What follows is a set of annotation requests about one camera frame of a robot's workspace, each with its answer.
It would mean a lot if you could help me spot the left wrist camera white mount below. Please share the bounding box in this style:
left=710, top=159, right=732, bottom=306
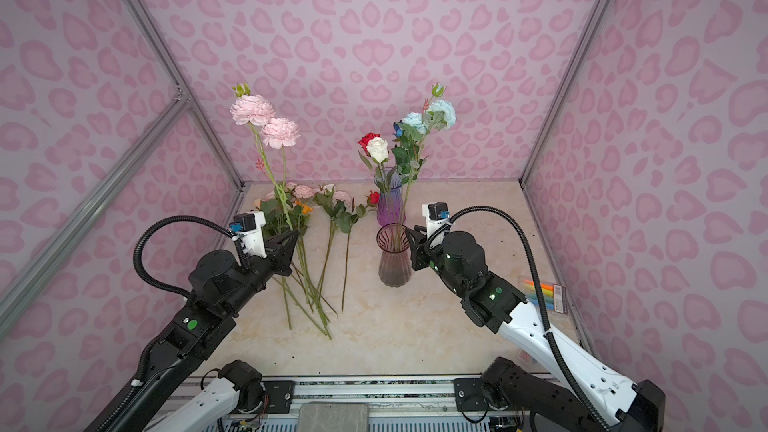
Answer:
left=229, top=211, right=267, bottom=258

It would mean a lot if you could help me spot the smoky pink glass vase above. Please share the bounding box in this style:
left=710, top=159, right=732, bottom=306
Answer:
left=376, top=223, right=412, bottom=288

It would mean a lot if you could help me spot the colourful packet at wall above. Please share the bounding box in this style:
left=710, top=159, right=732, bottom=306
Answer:
left=518, top=277, right=568, bottom=315

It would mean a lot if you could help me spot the red rose long stem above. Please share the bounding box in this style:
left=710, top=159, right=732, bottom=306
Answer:
left=358, top=133, right=380, bottom=156

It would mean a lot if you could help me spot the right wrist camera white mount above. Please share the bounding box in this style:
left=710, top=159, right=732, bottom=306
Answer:
left=422, top=202, right=450, bottom=248

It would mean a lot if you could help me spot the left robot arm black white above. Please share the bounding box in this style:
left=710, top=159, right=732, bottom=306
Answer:
left=86, top=231, right=299, bottom=431

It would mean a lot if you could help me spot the pink flower sprig right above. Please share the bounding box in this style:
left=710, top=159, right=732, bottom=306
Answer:
left=314, top=184, right=354, bottom=293

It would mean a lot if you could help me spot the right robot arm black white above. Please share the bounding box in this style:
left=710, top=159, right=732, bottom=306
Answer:
left=405, top=226, right=666, bottom=431

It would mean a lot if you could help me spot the small red rose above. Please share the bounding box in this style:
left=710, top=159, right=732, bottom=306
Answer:
left=341, top=191, right=380, bottom=304

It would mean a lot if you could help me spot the white rose long stem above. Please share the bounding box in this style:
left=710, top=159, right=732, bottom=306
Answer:
left=365, top=134, right=391, bottom=226

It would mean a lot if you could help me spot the purple blue glass vase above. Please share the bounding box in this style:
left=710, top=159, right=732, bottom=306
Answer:
left=374, top=167, right=405, bottom=226

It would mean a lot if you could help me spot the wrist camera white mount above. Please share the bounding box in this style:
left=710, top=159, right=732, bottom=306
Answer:
left=422, top=202, right=450, bottom=248
left=229, top=211, right=267, bottom=258

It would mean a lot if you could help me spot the grey block on rail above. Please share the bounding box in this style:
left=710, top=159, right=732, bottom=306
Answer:
left=296, top=402, right=369, bottom=432

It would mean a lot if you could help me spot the left black corrugated cable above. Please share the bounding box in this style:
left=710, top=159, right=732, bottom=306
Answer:
left=132, top=214, right=235, bottom=300

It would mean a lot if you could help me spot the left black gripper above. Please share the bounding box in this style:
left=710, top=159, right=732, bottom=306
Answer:
left=223, top=227, right=298, bottom=318

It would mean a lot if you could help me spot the pink carnation sprig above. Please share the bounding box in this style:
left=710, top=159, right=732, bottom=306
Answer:
left=229, top=83, right=300, bottom=230

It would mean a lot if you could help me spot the light blue flower sprig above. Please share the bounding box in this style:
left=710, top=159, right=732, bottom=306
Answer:
left=392, top=82, right=456, bottom=224

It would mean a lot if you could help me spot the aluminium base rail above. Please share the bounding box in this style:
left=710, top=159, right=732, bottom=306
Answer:
left=110, top=371, right=640, bottom=432

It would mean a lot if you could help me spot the orange flower stem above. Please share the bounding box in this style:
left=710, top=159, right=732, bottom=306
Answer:
left=296, top=202, right=313, bottom=215

